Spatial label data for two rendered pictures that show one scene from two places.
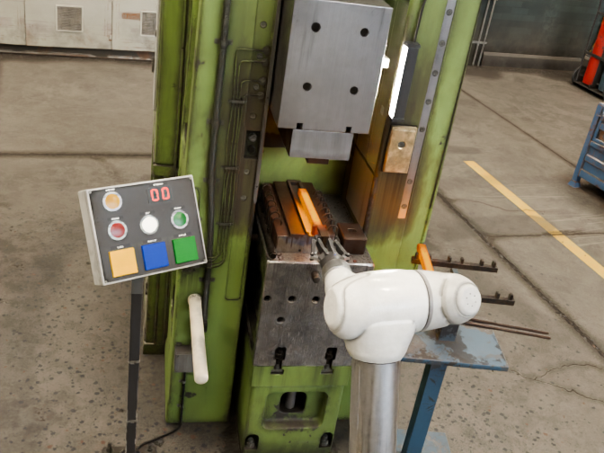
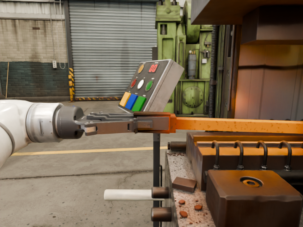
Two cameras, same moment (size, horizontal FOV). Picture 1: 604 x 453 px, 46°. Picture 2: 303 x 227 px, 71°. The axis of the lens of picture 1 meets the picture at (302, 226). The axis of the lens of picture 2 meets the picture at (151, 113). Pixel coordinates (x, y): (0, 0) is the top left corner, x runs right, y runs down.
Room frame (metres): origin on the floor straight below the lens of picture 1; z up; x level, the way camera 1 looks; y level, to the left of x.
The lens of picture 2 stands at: (2.18, -0.51, 1.15)
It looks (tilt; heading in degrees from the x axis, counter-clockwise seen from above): 11 degrees down; 105
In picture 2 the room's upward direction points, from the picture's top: straight up
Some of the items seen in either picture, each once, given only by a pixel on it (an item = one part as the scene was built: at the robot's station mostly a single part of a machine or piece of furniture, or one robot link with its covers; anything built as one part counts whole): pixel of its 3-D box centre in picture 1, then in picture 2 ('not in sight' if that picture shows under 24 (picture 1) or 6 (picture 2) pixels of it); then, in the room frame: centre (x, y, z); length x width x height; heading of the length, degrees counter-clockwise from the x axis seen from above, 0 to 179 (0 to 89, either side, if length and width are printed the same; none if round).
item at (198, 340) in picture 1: (198, 337); (154, 195); (1.98, 0.29, 0.62); 0.44 x 0.05 x 0.05; 14
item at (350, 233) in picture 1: (350, 238); (249, 200); (2.25, -0.18, 0.95); 0.12 x 0.08 x 0.06; 14
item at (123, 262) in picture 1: (122, 262); (126, 99); (1.77, 0.50, 1.01); 0.07 x 0.05 x 0.07; 129
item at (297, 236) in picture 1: (295, 214); (279, 152); (2.35, 0.03, 0.96); 0.42 x 0.20 x 0.09; 14
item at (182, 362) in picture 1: (186, 358); not in sight; (2.17, 0.36, 0.36); 0.09 x 0.07 x 0.12; 104
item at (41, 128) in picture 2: (336, 274); (51, 122); (1.84, -0.13, 1.04); 0.09 x 0.06 x 0.09; 105
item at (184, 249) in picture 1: (184, 249); (140, 105); (1.89, 0.35, 1.01); 0.07 x 0.05 x 0.07; 129
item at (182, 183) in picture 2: not in sight; (184, 184); (2.14, -0.11, 0.92); 0.04 x 0.03 x 0.01; 171
